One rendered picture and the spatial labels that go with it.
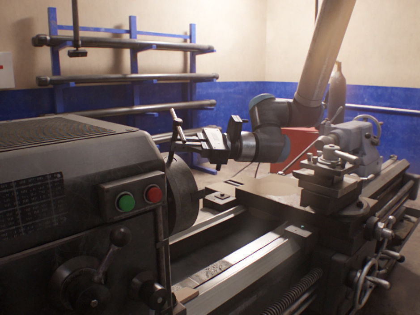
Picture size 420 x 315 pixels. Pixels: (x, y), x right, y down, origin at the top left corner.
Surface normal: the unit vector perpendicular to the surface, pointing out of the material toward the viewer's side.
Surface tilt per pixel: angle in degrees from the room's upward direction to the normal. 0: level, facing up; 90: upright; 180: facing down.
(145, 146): 45
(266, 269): 36
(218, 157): 107
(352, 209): 0
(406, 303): 0
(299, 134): 90
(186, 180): 58
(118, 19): 90
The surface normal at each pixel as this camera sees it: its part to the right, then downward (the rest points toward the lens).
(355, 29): -0.72, 0.18
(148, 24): 0.69, 0.18
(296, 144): -0.44, 0.23
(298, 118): 0.11, 0.47
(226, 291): 0.40, -0.68
